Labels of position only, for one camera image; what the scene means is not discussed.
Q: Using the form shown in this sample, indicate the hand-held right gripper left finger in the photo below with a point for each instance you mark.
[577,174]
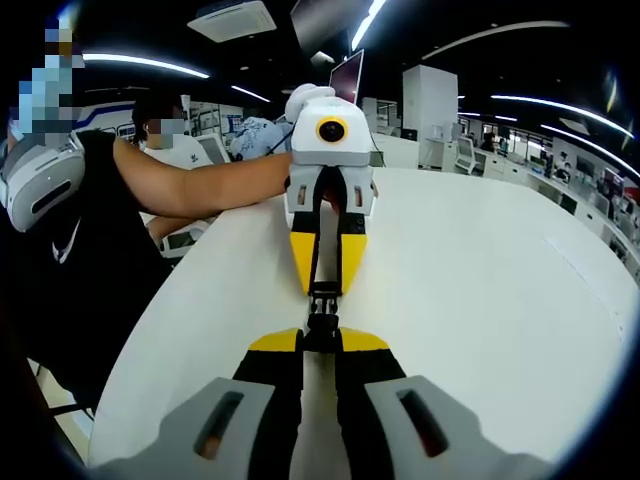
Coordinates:
[240,400]

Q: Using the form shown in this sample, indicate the white office chair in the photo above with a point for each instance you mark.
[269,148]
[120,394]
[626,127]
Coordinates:
[465,155]

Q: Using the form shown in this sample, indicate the person's left hand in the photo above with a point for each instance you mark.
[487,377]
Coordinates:
[334,198]

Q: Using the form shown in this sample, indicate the white grey worn device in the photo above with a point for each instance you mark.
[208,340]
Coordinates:
[40,185]

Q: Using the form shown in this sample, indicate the ceiling air conditioner unit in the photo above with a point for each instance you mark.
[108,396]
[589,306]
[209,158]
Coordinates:
[232,20]

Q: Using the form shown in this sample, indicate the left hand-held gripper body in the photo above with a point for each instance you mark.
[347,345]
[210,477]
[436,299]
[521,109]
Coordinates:
[330,150]

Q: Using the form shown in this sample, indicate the computer monitor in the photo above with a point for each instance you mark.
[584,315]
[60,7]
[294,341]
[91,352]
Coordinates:
[347,77]

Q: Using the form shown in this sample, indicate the blue white patterned bag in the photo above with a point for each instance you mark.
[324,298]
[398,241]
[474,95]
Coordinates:
[257,137]

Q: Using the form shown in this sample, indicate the black plastic buckle part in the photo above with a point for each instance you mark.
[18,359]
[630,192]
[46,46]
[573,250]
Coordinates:
[322,332]

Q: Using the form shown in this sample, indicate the row of white office desks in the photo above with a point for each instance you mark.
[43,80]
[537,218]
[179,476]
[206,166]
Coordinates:
[575,200]

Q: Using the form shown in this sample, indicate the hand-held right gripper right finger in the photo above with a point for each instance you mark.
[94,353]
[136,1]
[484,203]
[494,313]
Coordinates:
[400,410]

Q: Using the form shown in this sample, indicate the person in black vest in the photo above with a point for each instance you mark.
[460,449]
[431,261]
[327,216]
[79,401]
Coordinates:
[100,290]

